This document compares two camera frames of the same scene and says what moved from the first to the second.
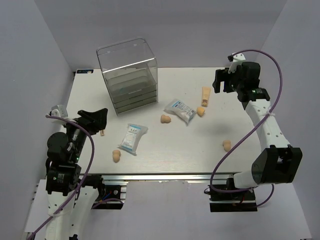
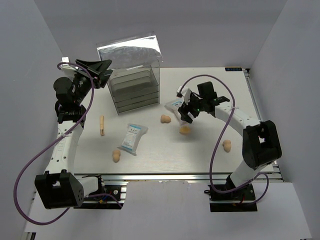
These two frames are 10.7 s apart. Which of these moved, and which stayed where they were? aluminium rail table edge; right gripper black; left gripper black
Moved: right gripper black; left gripper black
Stayed: aluminium rail table edge
